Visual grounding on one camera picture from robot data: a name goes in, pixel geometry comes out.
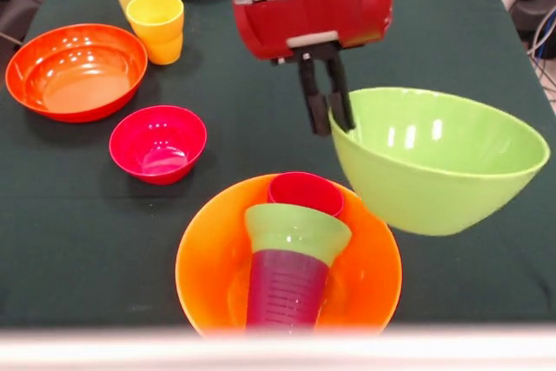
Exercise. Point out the yellow cup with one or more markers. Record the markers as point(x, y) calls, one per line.
point(156, 28)

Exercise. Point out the dark green tablecloth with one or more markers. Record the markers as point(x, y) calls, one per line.
point(87, 214)

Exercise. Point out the small pink bowl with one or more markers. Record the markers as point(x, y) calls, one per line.
point(158, 145)

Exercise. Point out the wide red-orange bowl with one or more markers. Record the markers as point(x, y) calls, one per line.
point(76, 75)

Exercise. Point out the large green bowl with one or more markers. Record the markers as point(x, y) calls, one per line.
point(434, 180)

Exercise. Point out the purple cup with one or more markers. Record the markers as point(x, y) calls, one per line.
point(286, 293)

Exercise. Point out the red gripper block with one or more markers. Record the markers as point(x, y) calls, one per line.
point(313, 15)

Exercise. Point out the pink cup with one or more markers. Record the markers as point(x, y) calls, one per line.
point(304, 193)

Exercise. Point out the small green bowl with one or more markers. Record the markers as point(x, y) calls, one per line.
point(299, 227)

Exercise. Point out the large orange bowl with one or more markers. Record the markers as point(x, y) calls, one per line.
point(208, 258)

